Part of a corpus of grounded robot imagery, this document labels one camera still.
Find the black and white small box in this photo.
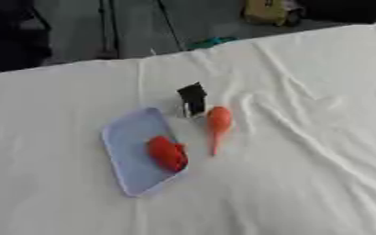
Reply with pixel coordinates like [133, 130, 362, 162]
[175, 81, 209, 118]

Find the red soft toy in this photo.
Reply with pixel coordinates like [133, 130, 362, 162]
[144, 135, 190, 173]

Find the pale lilac flat tray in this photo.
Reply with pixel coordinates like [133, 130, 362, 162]
[99, 106, 190, 197]

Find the teal object on floor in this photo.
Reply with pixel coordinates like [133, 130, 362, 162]
[186, 36, 239, 50]

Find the black tripod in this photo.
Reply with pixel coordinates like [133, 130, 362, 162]
[96, 0, 187, 60]

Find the yellow bag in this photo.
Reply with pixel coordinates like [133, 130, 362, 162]
[242, 0, 305, 27]

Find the black chair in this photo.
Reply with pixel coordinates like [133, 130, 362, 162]
[0, 0, 55, 75]

